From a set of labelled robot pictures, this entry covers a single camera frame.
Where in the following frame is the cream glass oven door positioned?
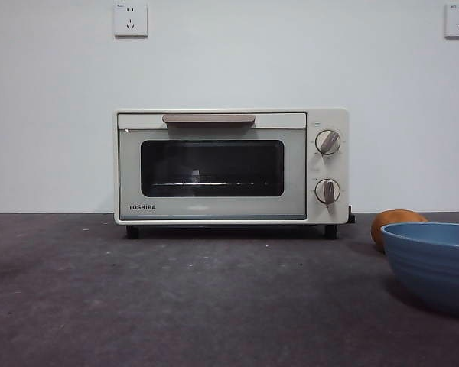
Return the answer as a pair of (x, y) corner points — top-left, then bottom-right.
(116, 112), (308, 222)

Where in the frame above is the brown potato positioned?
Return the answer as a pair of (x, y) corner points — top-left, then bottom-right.
(370, 209), (429, 253)

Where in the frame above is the blue ribbed bowl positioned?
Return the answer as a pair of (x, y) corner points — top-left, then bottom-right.
(380, 222), (459, 317)

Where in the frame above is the cream oven knob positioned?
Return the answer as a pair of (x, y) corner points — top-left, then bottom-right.
(314, 178), (341, 208)
(314, 128), (342, 156)

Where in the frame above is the cream Toshiba toaster oven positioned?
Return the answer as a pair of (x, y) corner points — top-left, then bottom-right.
(113, 108), (356, 241)

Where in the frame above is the metal wire oven rack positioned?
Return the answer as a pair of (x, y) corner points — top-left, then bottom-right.
(152, 181), (272, 189)

